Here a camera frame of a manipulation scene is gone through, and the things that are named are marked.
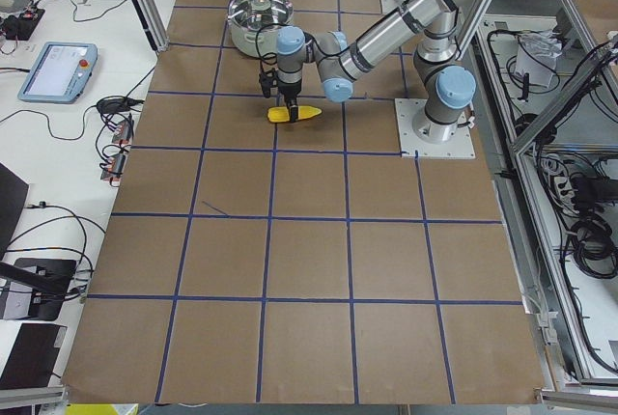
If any pale green cooking pot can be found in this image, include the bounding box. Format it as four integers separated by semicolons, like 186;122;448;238
228;20;293;58

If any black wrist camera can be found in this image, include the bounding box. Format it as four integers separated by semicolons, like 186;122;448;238
259;69;278;98

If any crumpled white paper bag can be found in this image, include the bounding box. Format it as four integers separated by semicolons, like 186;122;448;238
514;30;562;88

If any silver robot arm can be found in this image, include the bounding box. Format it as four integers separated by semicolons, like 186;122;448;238
268;0;476;144

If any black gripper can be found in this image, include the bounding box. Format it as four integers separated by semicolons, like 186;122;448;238
277;69;302;123

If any glass pot lid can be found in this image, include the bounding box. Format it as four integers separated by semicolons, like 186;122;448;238
228;0;294;32

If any black cable bundle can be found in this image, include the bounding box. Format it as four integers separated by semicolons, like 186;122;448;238
562;214;618;281

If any blue teach pendant near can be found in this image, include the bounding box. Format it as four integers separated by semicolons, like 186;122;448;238
17;41;98;104

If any yellow corn cob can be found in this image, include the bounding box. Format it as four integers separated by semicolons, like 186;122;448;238
267;105;323;124

